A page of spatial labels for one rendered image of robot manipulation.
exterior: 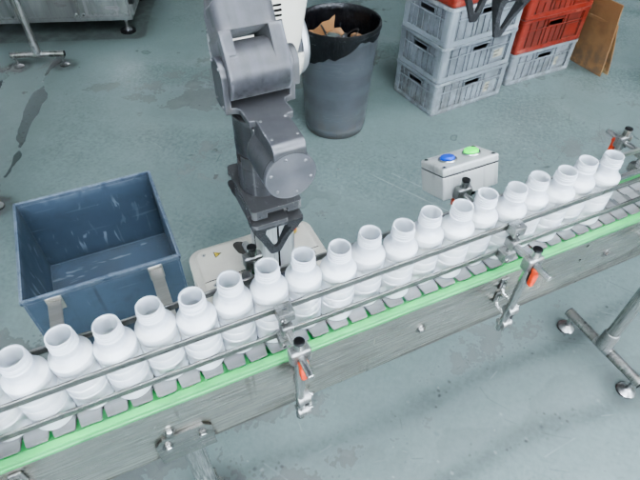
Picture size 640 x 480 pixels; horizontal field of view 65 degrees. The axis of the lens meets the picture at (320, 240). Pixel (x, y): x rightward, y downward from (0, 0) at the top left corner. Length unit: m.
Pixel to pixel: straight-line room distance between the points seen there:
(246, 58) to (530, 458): 1.72
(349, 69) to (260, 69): 2.27
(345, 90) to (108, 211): 1.77
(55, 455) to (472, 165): 0.89
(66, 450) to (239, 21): 0.66
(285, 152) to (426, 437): 1.54
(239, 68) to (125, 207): 0.91
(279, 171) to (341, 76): 2.30
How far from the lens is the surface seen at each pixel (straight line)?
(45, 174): 3.12
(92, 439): 0.89
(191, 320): 0.76
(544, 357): 2.22
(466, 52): 3.29
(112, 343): 0.75
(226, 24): 0.53
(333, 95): 2.86
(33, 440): 0.89
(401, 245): 0.84
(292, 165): 0.51
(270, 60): 0.53
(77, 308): 1.16
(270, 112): 0.54
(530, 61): 3.89
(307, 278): 0.79
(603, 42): 4.16
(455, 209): 0.88
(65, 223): 1.40
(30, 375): 0.78
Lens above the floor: 1.74
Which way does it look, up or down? 46 degrees down
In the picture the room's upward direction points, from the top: 1 degrees clockwise
